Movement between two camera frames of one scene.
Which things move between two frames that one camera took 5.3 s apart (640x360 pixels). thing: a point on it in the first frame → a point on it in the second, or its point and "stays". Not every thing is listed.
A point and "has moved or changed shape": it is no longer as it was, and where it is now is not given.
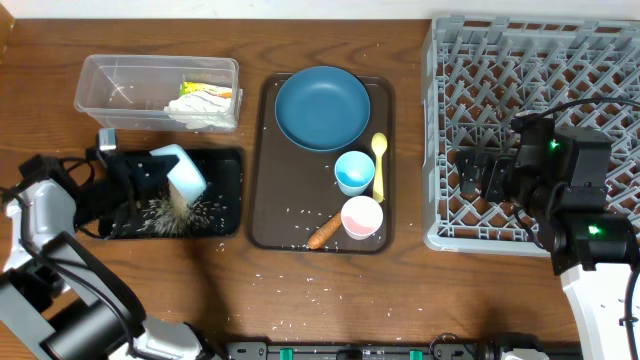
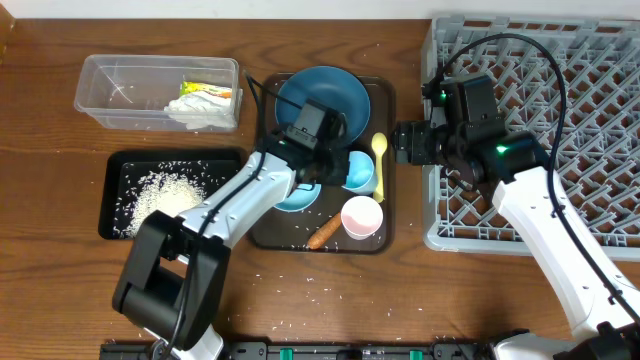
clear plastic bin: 121,93 stays
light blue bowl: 184,176 → 300,198
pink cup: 361,217 stays
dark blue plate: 322,108 stays
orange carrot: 317,241 stays
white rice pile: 170,214 has moved or changed shape
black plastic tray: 159,212 stays
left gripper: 132,176 → 333,167
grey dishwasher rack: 480,72 stays
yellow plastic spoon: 379,144 stays
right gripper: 495,177 → 400,143
